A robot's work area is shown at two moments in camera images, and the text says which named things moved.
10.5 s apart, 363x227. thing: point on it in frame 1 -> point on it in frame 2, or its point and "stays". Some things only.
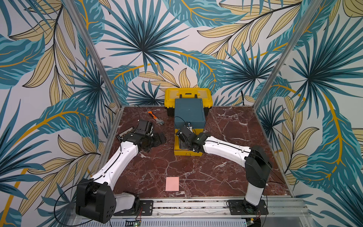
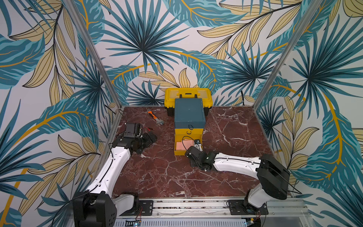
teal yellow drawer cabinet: (188, 111) stays
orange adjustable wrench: (158, 121) stays
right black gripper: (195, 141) -> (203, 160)
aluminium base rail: (281, 212) stays
